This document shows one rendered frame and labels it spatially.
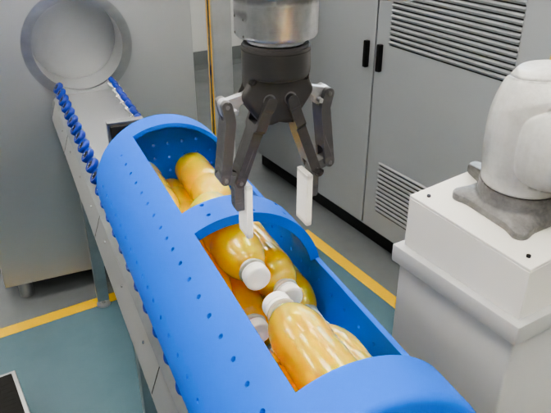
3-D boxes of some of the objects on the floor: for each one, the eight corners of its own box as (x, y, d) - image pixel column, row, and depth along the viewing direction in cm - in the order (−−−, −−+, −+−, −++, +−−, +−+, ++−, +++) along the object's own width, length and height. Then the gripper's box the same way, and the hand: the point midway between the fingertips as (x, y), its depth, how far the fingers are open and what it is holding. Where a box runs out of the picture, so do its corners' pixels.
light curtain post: (237, 349, 248) (218, -140, 167) (242, 359, 243) (225, -140, 162) (222, 354, 246) (196, -140, 165) (227, 363, 241) (203, -140, 160)
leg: (109, 299, 277) (88, 170, 247) (111, 306, 273) (91, 176, 243) (96, 302, 275) (74, 173, 245) (97, 310, 271) (76, 179, 241)
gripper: (341, 23, 73) (332, 198, 84) (175, 39, 66) (188, 229, 77) (375, 37, 67) (361, 224, 78) (196, 56, 60) (207, 259, 71)
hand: (275, 206), depth 76 cm, fingers open, 7 cm apart
